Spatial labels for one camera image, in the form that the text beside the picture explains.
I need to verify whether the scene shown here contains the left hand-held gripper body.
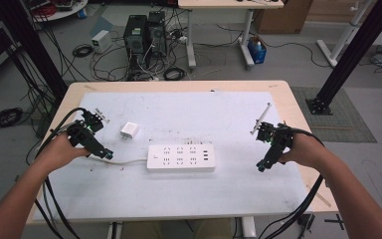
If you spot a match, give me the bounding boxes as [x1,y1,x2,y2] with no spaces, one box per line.
[67,109,110,150]

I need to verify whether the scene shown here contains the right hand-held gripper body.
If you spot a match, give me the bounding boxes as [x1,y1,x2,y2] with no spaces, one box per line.
[250,103,294,151]

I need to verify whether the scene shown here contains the white charger plug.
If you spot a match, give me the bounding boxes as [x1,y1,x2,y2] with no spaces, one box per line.
[119,121,140,140]

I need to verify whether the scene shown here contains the white power strip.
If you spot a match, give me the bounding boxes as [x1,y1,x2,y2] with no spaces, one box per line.
[145,142,217,173]

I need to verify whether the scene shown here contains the person's right hand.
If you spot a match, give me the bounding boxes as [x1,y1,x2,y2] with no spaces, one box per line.
[278,132,333,172]

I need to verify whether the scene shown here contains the person's left hand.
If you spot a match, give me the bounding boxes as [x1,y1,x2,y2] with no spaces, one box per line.
[34,132,92,174]

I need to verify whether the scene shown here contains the grey floor mat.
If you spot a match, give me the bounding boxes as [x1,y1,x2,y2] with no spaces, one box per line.
[289,86,378,144]

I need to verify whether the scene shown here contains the white table leg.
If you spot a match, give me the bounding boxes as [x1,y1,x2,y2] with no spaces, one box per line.
[241,216,258,239]
[106,221,124,239]

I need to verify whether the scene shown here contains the blue bin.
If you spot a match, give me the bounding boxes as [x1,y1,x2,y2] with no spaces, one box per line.
[247,35,269,66]

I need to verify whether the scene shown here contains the pale blue table mat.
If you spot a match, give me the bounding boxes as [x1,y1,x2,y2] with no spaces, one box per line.
[33,91,313,222]

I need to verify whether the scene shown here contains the white box device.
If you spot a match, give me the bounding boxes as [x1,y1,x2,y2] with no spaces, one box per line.
[91,29,113,55]

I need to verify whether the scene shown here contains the black metal strut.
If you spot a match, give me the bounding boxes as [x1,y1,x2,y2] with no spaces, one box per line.
[0,0,70,101]
[304,0,382,117]

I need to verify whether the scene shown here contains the black computer tower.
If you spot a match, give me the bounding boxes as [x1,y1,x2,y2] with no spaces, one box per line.
[122,14,149,72]
[146,10,168,62]

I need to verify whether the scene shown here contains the round white table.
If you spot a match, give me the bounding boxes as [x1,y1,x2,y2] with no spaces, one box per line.
[21,0,90,24]

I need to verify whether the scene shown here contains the white metal stand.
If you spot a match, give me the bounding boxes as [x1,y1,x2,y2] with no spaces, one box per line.
[315,0,379,69]

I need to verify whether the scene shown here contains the cardboard box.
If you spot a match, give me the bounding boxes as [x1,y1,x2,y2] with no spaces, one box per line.
[253,0,314,36]

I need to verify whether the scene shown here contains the wooden desk white legs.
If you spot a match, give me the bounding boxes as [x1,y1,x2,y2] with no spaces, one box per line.
[177,0,286,71]

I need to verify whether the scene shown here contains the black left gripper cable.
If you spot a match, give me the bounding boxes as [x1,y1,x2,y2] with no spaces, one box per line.
[25,107,88,239]

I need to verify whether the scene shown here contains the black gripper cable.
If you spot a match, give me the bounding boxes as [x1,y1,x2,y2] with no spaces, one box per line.
[25,107,88,239]
[262,127,326,239]

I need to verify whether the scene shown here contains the white power strip cable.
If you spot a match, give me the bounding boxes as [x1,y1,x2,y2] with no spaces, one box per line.
[89,155,149,166]

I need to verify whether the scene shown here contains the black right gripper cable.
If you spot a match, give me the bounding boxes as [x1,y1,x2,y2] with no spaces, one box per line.
[262,127,326,239]

